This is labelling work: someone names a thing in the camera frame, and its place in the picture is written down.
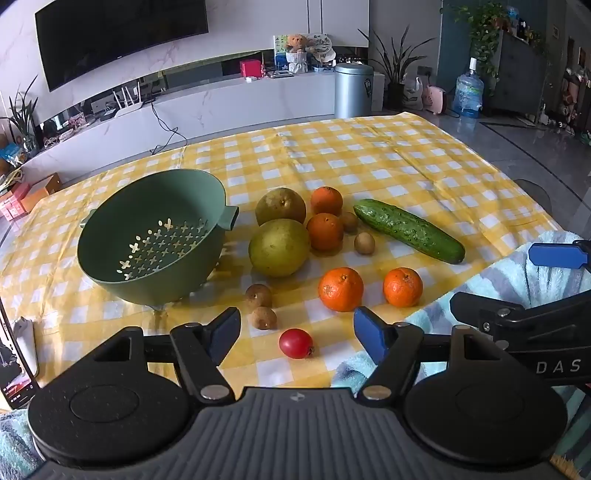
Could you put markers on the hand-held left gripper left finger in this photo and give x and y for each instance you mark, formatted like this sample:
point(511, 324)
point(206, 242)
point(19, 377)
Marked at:
point(228, 330)

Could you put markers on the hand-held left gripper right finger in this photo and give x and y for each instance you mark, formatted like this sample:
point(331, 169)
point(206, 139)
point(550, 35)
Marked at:
point(369, 332)

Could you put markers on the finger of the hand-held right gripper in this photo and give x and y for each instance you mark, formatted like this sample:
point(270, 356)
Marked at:
point(485, 314)
point(551, 255)

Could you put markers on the brown kiwi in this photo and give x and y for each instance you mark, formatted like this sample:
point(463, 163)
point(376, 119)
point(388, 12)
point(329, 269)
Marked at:
point(349, 221)
point(364, 242)
point(258, 297)

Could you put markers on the orange mandarin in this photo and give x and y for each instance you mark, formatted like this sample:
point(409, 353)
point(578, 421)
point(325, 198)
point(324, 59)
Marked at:
point(340, 289)
point(326, 201)
point(324, 232)
point(403, 287)

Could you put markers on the red cherry tomato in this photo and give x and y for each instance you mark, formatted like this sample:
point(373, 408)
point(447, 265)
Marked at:
point(295, 343)

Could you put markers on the green yellow pear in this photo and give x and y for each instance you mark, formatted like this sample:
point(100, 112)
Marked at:
point(279, 248)

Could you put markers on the green cucumber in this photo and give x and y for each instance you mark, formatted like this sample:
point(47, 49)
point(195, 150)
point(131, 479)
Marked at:
point(406, 228)

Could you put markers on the brown speckled pear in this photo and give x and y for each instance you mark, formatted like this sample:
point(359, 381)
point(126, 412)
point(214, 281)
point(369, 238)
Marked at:
point(280, 206)

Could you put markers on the green colander bowl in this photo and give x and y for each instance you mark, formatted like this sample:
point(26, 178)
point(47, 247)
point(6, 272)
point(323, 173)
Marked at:
point(115, 221)

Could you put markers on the teal striped fleece cloth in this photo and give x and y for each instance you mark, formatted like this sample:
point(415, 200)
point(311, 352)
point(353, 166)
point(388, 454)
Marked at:
point(498, 277)

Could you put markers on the dark chair back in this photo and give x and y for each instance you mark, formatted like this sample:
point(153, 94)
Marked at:
point(535, 191)

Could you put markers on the cluttered display shelf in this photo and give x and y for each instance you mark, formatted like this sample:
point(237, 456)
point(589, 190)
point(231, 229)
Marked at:
point(575, 92)

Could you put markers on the yellow checked tablecloth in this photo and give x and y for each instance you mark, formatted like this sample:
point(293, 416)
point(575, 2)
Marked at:
point(369, 152)

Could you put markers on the blue water jug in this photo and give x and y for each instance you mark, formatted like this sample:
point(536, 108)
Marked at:
point(468, 92)

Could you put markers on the dark grey cabinet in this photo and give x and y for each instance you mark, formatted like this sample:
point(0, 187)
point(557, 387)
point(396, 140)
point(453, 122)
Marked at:
point(521, 74)

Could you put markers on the small pink fan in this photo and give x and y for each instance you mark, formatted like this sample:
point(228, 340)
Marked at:
point(435, 99)

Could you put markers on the white plastic bag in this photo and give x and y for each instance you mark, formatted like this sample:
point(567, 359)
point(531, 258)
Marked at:
point(413, 94)

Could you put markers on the smartphone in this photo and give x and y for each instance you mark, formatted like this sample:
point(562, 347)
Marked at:
point(7, 360)

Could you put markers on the potted snake plant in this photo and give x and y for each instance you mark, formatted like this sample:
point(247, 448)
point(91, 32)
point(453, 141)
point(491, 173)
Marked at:
point(395, 94)

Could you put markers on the orange cardboard box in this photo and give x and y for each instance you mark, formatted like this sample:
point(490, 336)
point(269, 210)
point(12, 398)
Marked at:
point(44, 189)

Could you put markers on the white marble tv console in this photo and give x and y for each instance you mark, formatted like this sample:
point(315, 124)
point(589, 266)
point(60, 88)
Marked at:
point(277, 101)

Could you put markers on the silver trash can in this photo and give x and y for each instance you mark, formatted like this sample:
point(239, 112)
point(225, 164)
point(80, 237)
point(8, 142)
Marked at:
point(353, 92)

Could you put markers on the white router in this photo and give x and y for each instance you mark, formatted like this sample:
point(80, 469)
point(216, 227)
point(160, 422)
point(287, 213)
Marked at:
point(134, 108)

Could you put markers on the trailing pothos plant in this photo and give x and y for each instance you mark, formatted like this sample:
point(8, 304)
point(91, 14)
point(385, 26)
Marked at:
point(485, 23)

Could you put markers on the black set-top box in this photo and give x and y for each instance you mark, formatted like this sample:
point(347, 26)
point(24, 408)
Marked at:
point(108, 113)

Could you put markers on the pink boxes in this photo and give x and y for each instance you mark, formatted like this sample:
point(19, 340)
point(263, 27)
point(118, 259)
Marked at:
point(14, 203)

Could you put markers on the pink photo card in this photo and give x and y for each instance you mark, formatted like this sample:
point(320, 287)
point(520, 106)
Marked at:
point(76, 121)

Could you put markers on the red box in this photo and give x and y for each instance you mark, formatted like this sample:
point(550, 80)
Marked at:
point(251, 68)

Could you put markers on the yellow green paper stack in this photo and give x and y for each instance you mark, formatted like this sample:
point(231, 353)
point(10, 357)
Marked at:
point(11, 177)

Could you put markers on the plant in glass vase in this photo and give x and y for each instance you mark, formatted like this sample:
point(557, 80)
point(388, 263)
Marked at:
point(28, 138)

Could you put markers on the blue snack packet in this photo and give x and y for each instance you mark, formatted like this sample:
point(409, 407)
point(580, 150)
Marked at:
point(11, 154)

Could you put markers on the standing picture card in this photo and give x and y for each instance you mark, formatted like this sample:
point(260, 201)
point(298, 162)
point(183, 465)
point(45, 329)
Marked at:
point(279, 46)

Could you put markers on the round hand fan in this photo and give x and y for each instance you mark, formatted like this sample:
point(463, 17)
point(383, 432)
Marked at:
point(321, 46)

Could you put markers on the teddy bear in basket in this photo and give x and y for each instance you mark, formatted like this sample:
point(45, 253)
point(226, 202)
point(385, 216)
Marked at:
point(295, 44)

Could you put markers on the black curved television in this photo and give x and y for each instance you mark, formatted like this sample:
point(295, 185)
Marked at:
point(115, 37)

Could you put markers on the dark wall socket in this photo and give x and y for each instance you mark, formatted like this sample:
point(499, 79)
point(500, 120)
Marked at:
point(425, 70)

